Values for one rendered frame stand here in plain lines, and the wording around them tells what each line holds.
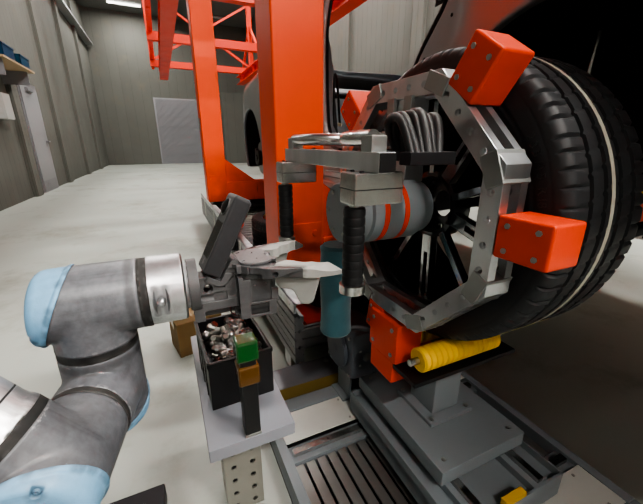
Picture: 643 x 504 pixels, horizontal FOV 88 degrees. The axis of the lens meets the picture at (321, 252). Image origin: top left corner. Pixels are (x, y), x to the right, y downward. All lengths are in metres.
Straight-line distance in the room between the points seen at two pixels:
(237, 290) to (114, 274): 0.15
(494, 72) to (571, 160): 0.18
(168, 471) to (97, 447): 0.94
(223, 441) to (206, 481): 0.55
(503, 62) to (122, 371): 0.69
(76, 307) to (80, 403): 0.10
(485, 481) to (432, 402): 0.22
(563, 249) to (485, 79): 0.28
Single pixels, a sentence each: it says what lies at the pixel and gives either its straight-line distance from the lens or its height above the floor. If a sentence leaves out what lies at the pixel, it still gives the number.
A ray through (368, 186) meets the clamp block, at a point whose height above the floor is 0.93.
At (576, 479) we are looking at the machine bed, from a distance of 1.37.
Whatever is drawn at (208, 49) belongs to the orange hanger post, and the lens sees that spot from 3.04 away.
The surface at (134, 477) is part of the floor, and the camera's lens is 1.39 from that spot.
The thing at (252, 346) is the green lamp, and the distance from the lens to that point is 0.62.
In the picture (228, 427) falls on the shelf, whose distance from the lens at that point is 0.78.
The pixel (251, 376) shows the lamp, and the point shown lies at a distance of 0.66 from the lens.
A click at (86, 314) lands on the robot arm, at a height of 0.81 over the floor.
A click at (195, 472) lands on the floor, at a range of 1.33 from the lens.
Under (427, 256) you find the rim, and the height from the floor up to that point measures 0.72.
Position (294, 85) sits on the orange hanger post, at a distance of 1.09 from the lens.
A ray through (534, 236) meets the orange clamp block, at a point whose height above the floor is 0.86.
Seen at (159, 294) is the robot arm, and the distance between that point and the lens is 0.45.
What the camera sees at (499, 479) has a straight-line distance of 1.17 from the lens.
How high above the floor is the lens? 0.99
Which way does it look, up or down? 18 degrees down
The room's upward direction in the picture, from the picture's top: straight up
